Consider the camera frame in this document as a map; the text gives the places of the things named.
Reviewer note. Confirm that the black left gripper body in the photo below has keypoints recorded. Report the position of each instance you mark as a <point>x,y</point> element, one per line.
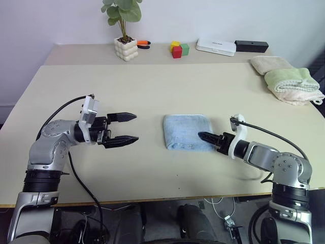
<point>99,130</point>

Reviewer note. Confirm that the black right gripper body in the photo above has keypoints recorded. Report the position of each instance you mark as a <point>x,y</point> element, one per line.
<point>224,143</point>

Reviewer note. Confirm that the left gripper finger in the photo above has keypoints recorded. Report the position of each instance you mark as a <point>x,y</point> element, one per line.
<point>122,141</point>
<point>122,117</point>

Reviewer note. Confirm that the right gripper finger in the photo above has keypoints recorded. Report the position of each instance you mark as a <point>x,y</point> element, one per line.
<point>210,141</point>
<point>209,135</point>

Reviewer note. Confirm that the light blue towel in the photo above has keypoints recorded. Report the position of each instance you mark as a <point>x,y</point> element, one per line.
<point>182,129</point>

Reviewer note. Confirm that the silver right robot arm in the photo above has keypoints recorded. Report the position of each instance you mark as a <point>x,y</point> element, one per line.
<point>264,155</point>

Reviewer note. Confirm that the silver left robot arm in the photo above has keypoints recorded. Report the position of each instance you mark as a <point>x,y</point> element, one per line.
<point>45,150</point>

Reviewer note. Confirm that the beige folded towel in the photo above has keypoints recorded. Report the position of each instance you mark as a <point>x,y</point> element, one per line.
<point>269,64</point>

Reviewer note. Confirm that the green folded towel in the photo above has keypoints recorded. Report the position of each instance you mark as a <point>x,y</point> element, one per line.
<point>288,77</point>

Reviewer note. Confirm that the green plant in white pot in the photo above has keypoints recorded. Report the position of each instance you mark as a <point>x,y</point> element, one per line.
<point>126,49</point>

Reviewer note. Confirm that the orange and black pliers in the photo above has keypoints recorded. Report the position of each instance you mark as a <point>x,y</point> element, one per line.
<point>143,44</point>

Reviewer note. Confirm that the small metal clamp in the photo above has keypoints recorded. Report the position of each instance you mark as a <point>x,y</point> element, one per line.
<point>229,223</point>

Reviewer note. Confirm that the large dark rounded shape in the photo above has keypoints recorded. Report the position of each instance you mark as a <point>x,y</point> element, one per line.
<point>195,223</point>

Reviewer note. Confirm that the red cube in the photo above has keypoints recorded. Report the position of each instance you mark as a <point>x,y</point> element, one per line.
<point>177,52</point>

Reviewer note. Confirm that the white flat box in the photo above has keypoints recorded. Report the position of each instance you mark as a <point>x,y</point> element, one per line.
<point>215,47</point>

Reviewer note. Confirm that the green cube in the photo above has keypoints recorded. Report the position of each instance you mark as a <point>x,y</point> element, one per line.
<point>185,49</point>

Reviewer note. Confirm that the yellow cube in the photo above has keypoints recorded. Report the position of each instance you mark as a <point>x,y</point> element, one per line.
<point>174,44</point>

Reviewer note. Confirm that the black rectangular box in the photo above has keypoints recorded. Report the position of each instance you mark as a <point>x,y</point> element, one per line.
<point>251,46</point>

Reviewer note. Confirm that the black chair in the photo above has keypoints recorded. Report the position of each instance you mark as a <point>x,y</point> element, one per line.
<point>320,68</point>

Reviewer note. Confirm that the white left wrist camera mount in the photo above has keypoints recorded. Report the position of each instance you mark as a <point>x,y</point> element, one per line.
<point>89,109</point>

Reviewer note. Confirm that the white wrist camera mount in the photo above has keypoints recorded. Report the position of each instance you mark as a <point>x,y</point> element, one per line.
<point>243,128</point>
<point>89,109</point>

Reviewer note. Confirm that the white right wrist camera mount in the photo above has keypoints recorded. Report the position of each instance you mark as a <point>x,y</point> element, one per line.
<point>243,128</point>

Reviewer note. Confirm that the black metal bracket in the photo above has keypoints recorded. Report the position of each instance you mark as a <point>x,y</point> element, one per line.
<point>238,235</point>

